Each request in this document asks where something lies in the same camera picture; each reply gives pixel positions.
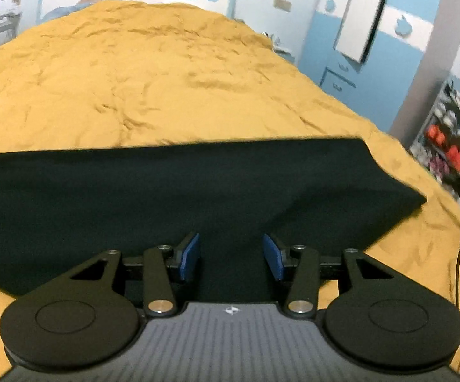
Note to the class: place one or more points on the cluttered storage shelf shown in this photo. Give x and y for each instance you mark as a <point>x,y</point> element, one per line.
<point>449,135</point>

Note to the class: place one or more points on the black pants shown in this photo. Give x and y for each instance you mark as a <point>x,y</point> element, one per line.
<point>154,191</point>

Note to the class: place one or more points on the beige wall switch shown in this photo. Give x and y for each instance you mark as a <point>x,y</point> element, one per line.
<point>282,4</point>

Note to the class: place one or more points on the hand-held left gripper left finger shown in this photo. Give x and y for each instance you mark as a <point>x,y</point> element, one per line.
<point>190,256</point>

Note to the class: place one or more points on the light blue pillow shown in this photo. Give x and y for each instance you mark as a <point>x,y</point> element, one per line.
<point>72,7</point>

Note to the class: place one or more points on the mustard yellow bed blanket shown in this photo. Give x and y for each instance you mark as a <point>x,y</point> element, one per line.
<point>142,79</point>

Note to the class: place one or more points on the blue and white wardrobe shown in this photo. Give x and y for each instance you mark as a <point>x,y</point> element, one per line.
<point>321,43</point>

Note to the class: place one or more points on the white wardrobe door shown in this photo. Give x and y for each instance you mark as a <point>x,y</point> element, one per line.
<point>363,12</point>

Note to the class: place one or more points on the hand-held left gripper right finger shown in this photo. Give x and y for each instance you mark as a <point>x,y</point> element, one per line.
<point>273,256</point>

